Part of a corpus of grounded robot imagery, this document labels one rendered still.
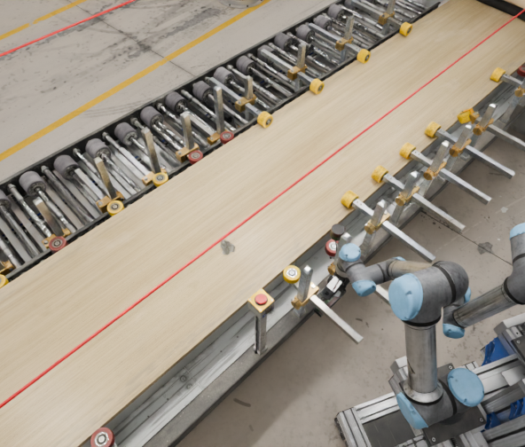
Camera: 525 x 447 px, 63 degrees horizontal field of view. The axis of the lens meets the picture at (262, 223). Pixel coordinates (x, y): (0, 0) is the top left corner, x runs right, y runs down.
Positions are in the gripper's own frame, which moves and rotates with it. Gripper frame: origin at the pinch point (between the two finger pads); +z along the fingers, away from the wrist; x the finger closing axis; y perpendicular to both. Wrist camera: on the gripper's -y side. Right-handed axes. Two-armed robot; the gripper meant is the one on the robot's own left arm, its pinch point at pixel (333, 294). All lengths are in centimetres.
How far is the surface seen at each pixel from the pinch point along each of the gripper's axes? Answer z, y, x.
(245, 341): 31, -35, 20
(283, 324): 23.5, -18.0, 11.4
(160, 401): 31, -81, 26
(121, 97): 95, 53, 292
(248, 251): 3.5, -10.7, 43.3
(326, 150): 4, 67, 62
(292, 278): 2.9, -6.1, 19.1
